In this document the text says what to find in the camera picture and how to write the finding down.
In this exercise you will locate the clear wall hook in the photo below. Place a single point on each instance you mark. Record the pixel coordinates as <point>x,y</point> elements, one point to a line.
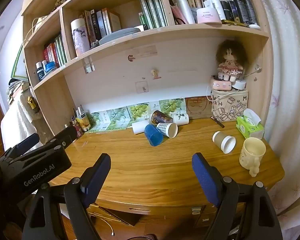
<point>142,87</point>

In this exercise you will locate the pink dotted box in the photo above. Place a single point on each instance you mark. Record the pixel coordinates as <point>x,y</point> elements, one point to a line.
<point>221,85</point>

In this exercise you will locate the row of dark brown books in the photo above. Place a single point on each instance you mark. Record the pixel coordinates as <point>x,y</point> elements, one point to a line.
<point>101,23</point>

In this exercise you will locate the row of red green books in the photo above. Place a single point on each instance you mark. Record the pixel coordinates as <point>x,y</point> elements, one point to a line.
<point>56,51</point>

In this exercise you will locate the plain white paper cup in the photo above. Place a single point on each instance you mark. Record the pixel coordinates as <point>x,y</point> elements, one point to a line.
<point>139,127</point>

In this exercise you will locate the pink round jar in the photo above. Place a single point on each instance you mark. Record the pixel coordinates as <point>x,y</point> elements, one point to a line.
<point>208,15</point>

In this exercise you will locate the grape print card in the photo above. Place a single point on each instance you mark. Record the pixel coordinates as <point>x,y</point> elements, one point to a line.
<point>171,105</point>
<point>97,122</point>
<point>117,118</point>
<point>138,111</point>

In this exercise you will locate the dark glass bottle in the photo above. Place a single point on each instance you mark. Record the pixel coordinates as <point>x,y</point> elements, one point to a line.
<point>40,71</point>

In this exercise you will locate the white round device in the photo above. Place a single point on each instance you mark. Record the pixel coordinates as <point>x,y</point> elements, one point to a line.
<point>239,85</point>

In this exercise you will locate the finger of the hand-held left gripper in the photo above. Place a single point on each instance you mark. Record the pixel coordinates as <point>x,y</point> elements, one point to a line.
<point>27,141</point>
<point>65,133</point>

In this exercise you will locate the yellow hanging figurine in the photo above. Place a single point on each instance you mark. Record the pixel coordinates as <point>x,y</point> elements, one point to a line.
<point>31,102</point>

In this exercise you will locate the white tube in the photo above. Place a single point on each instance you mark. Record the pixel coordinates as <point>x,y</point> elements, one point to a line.
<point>216,3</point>

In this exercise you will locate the dark pen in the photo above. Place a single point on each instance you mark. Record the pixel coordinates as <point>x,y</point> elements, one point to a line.
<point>218,122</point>

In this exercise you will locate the blue plastic cup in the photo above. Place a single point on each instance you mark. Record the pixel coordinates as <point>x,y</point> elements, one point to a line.
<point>152,137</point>

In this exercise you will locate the wooden bookshelf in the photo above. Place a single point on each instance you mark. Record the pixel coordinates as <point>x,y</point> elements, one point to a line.
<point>165,33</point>

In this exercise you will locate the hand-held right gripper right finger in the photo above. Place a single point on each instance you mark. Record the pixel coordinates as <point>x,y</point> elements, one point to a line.
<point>205,180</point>

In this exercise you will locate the brown wooden plaque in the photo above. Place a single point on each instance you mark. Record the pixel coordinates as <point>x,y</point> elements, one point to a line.
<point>198,107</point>

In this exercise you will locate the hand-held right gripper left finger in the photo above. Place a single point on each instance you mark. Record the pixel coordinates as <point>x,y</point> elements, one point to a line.
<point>98,177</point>

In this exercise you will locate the letter printed storage box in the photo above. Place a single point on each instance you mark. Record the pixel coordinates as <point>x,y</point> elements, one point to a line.
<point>230,107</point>

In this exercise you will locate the grey flat case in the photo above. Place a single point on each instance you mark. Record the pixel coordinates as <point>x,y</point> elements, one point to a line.
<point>120,34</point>

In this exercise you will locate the blue jar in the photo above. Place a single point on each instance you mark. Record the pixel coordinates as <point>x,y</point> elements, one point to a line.
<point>50,67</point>

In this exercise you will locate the white leaf print paper cup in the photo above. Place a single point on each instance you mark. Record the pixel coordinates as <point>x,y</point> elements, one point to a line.
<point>180,119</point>

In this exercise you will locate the green tissue pack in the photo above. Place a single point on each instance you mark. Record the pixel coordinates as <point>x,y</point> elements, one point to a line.
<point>248,128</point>

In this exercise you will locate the small figure wall hook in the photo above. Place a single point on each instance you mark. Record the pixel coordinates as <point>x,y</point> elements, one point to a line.
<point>155,74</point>

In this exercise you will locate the white floral curtain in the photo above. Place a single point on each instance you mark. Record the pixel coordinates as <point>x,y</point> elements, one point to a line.
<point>287,80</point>

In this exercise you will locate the beige white cup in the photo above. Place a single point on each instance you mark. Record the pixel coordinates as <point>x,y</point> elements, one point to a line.
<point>218,138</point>

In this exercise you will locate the curly haired doll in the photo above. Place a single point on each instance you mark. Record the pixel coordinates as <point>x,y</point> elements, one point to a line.
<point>230,60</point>

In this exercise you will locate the floral printed tumbler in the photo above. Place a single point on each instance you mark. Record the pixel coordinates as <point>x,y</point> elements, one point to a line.
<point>80,37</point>

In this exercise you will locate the wooden desk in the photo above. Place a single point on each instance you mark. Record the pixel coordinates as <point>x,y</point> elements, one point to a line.
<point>152,170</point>

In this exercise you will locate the green bordered poster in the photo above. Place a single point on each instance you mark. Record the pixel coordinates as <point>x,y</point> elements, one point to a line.
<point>18,65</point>

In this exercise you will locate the cream ceramic mug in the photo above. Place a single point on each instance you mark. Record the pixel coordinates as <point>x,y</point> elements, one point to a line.
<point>252,155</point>

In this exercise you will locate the group of small cosmetic bottles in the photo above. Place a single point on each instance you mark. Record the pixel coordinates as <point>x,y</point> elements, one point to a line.
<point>80,121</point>

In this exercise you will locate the row of mixed books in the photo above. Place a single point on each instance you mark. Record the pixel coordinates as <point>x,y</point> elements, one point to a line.
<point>230,2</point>

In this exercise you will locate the white towel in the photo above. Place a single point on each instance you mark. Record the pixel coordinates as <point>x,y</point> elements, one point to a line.
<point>20,120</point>

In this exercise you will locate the checkered paper cup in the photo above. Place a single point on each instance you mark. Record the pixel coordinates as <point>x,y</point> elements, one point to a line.
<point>163,128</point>

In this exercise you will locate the stack of papers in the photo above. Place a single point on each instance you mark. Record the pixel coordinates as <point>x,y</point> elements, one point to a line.
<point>16,90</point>

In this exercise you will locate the dark printed paper cup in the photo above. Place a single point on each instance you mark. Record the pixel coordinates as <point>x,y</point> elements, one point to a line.
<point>160,117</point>

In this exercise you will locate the clear plastic roll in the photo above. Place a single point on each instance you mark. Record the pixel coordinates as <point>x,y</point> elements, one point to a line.
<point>184,5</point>

